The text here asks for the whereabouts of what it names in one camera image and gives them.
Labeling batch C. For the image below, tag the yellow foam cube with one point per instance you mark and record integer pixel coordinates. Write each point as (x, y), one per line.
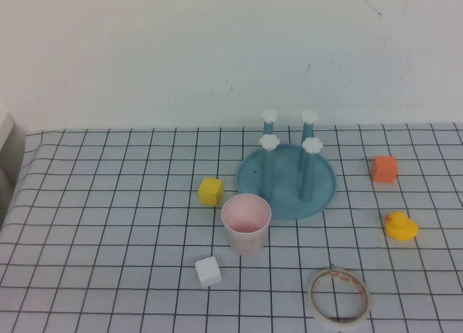
(210, 192)

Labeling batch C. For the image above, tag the white tape roll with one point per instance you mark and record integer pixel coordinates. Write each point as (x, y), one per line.
(314, 300)

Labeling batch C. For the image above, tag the white black grid tablecloth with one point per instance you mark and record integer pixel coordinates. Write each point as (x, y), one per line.
(108, 239)

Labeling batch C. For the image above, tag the blue cup stand white knobs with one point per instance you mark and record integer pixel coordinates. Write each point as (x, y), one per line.
(285, 195)

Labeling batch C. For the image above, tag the orange foam cube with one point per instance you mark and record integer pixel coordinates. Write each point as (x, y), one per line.
(384, 169)

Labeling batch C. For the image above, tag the yellow rubber duck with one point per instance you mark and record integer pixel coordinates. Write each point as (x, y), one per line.
(399, 228)

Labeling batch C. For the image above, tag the white foam cube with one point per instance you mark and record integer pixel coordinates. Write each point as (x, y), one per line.
(208, 275)

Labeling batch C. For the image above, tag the pink plastic cup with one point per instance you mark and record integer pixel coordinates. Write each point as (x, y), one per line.
(246, 239)

